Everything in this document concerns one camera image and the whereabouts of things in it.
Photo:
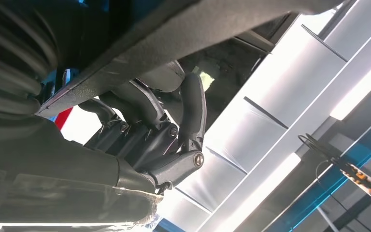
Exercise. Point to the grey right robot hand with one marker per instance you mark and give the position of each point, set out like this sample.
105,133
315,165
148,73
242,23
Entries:
60,166

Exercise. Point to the blue metal shelf rack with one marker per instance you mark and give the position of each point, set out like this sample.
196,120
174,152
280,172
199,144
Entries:
316,189

